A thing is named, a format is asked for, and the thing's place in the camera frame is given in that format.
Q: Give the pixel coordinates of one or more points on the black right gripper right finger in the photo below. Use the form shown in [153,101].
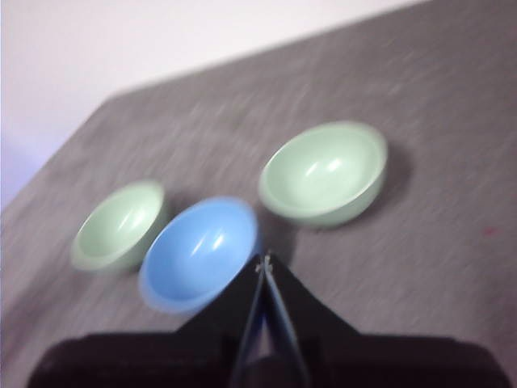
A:
[299,307]

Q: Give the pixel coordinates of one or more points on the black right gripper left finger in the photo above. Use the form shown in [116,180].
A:
[230,311]

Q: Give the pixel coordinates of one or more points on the blue ribbed bowl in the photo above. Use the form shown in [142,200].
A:
[194,250]

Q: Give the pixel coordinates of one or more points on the green ribbed bowl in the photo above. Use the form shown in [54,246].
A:
[117,226]
[323,174]

